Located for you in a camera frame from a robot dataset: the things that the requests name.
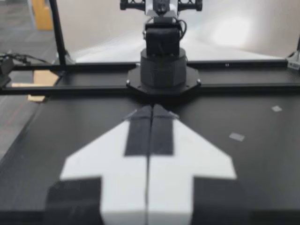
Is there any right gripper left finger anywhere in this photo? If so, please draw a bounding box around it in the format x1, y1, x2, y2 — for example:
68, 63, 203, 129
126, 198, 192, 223
45, 105, 151, 225

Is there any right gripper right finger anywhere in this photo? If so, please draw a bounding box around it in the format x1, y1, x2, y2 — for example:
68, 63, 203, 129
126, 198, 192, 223
148, 104, 254, 225

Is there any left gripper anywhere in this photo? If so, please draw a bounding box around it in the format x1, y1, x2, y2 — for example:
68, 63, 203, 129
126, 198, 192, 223
120, 0, 203, 11

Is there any black frame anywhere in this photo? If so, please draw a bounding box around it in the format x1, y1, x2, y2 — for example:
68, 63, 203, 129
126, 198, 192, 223
0, 0, 300, 96

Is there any black cable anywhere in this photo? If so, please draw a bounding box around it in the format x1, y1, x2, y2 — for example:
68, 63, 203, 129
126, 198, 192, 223
0, 50, 49, 65

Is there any white frame corner bracket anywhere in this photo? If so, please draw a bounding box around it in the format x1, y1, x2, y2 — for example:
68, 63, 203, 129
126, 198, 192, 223
286, 51, 300, 70

